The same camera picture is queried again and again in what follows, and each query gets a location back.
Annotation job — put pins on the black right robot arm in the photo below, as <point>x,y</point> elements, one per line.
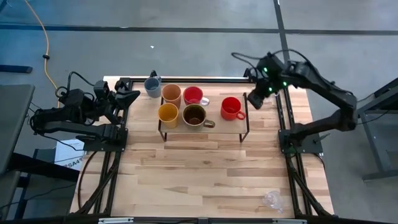
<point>326,90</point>

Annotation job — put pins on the terracotta cup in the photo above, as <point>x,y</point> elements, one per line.
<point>171,93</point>

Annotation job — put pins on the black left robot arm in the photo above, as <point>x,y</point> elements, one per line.
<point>74,107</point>

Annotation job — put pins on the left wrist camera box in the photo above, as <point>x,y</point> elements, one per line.
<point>101,90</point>

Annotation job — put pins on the black frame clamp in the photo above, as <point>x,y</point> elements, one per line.
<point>153,74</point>
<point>247,74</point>

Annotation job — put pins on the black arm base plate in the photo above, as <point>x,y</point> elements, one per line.
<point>93,144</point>
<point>314,146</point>

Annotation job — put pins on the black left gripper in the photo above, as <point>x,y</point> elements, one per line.
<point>113,102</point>

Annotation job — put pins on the black side table frame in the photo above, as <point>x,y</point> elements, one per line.
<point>46,169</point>

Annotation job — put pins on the grey metal stand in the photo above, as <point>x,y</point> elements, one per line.
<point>377,155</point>

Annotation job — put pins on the black metal table frame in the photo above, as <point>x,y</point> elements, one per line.
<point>202,80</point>

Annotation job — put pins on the dark flat floor bar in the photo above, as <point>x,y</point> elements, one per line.
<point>15,68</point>

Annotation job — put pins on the white printed paper sheet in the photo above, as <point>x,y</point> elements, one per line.
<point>66,154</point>

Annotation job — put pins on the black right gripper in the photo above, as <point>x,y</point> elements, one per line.
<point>256,99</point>

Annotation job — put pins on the grey side table top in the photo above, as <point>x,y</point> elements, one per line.
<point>14,124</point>

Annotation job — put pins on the grey blue mug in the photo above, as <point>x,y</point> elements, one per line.
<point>152,87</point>

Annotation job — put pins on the silver edge bracket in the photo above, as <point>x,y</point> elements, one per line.
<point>115,220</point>
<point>289,221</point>

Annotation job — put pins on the wooden shelf black metal legs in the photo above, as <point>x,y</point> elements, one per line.
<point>224,126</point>

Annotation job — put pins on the yellow cup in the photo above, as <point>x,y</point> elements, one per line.
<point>168,114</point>

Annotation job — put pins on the clear glass mug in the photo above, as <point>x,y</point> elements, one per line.
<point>273,200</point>

